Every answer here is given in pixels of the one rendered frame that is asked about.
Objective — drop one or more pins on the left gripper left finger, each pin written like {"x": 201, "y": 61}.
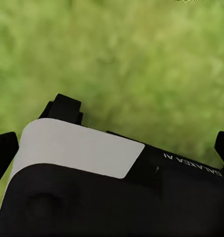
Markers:
{"x": 8, "y": 148}

